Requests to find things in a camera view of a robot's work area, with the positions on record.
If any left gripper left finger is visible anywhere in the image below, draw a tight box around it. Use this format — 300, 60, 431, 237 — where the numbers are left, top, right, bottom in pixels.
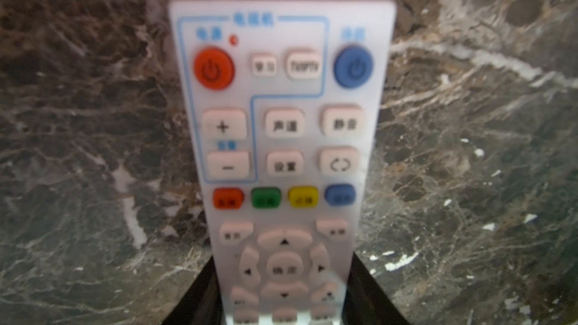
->
161, 257, 224, 325

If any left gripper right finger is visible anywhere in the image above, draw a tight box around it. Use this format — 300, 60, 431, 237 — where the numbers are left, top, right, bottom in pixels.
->
342, 254, 410, 325

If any white remote control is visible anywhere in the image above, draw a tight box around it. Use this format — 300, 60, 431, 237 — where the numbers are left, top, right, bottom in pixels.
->
169, 0, 397, 324

